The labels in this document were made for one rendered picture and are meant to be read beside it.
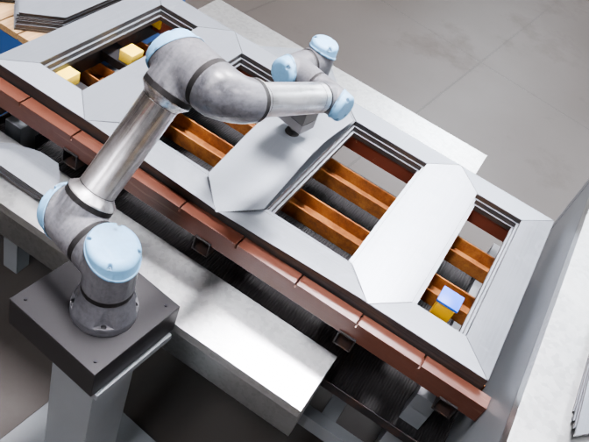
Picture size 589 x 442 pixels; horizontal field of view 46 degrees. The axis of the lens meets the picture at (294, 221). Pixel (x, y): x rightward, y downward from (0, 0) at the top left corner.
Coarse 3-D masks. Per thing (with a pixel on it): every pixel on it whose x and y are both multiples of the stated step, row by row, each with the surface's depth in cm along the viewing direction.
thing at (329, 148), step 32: (128, 32) 227; (64, 64) 206; (256, 64) 231; (32, 96) 193; (96, 128) 187; (352, 128) 224; (192, 160) 188; (320, 160) 207; (416, 160) 221; (288, 192) 194; (288, 224) 183; (512, 224) 215; (288, 256) 177; (352, 256) 186; (480, 288) 193; (384, 320) 172; (480, 384) 167
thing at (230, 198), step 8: (216, 184) 183; (224, 184) 184; (216, 192) 182; (224, 192) 182; (232, 192) 183; (216, 200) 180; (224, 200) 181; (232, 200) 181; (240, 200) 182; (248, 200) 182; (232, 208) 180; (240, 208) 180; (248, 208) 181; (256, 208) 181
